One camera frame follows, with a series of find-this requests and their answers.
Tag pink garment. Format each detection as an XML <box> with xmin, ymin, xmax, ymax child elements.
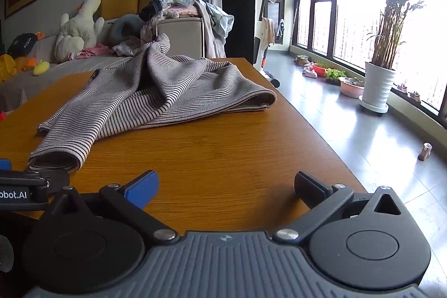
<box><xmin>68</xmin><ymin>43</ymin><xmax>114</xmax><ymax>60</ymax></box>

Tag tray of green sprouts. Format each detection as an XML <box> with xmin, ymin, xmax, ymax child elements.
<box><xmin>325</xmin><ymin>68</ymin><xmax>347</xmax><ymax>86</ymax></box>

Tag white plush duck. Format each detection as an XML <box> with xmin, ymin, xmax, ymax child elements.
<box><xmin>54</xmin><ymin>0</ymin><xmax>105</xmax><ymax>63</ymax></box>

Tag pale yellow hanging towel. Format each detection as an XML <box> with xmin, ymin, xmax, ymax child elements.
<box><xmin>261</xmin><ymin>18</ymin><xmax>276</xmax><ymax>44</ymax></box>

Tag small beige boot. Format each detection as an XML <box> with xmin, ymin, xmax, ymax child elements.
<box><xmin>418</xmin><ymin>142</ymin><xmax>433</xmax><ymax>162</ymax></box>

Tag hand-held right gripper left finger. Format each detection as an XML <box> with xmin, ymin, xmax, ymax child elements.
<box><xmin>44</xmin><ymin>170</ymin><xmax>179</xmax><ymax>244</ymax></box>

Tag pale floral cloth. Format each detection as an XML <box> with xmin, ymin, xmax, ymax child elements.
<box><xmin>112</xmin><ymin>34</ymin><xmax>154</xmax><ymax>58</ymax></box>

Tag black cap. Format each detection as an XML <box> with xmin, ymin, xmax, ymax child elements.
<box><xmin>7</xmin><ymin>33</ymin><xmax>38</xmax><ymax>58</ymax></box>

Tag grey neck pillow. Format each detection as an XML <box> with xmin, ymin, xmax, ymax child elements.
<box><xmin>106</xmin><ymin>13</ymin><xmax>147</xmax><ymax>47</ymax></box>

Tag potted palm in white pot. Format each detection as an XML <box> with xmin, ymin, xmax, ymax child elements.
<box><xmin>359</xmin><ymin>0</ymin><xmax>447</xmax><ymax>117</ymax></box>

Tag yellow plush toy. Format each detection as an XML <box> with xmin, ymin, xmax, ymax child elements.
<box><xmin>0</xmin><ymin>54</ymin><xmax>27</xmax><ymax>84</ymax></box>

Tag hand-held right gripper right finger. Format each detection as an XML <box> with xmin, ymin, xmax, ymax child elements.
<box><xmin>272</xmin><ymin>171</ymin><xmax>406</xmax><ymax>244</ymax></box>

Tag pink flower pot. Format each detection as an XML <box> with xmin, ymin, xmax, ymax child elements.
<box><xmin>338</xmin><ymin>76</ymin><xmax>365</xmax><ymax>99</ymax></box>

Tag striped knit sweater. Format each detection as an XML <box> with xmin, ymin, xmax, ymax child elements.
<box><xmin>27</xmin><ymin>33</ymin><xmax>277</xmax><ymax>174</ymax></box>

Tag white stick vacuum cleaner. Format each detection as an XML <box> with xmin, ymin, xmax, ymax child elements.
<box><xmin>253</xmin><ymin>0</ymin><xmax>282</xmax><ymax>89</ymax></box>

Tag grey covered sofa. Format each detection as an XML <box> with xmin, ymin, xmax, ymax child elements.
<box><xmin>0</xmin><ymin>17</ymin><xmax>205</xmax><ymax>112</ymax></box>

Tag black window frame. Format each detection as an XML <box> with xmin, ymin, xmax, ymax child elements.
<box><xmin>293</xmin><ymin>0</ymin><xmax>447</xmax><ymax>129</ymax></box>

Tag pile of mixed clothes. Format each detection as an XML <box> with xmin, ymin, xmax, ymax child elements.
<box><xmin>138</xmin><ymin>0</ymin><xmax>234</xmax><ymax>59</ymax></box>

